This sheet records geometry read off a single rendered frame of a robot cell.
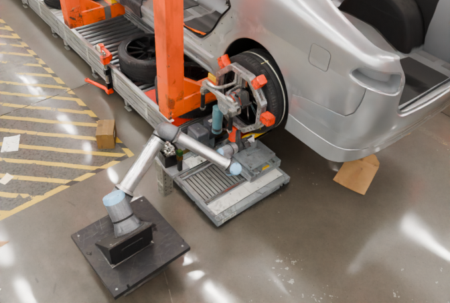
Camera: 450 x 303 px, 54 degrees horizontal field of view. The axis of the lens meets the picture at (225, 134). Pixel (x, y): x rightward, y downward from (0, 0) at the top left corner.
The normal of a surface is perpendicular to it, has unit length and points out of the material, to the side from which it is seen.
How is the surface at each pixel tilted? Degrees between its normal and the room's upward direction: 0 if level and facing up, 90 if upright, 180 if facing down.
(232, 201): 0
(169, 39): 90
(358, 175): 2
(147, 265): 0
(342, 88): 90
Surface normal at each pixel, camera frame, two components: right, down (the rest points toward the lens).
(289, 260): 0.06, -0.75
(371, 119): -0.02, 0.65
